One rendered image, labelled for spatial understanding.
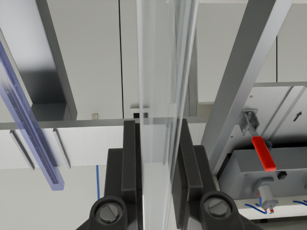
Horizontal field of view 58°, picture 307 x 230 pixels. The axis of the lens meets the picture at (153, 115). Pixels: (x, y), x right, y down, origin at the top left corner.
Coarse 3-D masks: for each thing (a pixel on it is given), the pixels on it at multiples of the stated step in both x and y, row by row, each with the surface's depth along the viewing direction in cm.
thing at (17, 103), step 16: (0, 48) 20; (0, 64) 20; (0, 80) 21; (16, 80) 22; (16, 96) 22; (16, 112) 24; (32, 112) 25; (32, 128) 25; (32, 144) 27; (48, 160) 29; (48, 176) 31
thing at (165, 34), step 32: (160, 0) 6; (192, 0) 6; (160, 32) 6; (192, 32) 7; (160, 64) 7; (160, 96) 8; (160, 128) 9; (160, 160) 11; (160, 192) 12; (160, 224) 15
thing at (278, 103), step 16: (256, 96) 43; (272, 96) 43; (288, 96) 43; (304, 96) 44; (272, 112) 46; (288, 112) 46; (304, 112) 47; (272, 128) 50; (288, 128) 51; (304, 128) 51; (240, 144) 54; (272, 144) 55; (288, 144) 55; (304, 144) 56
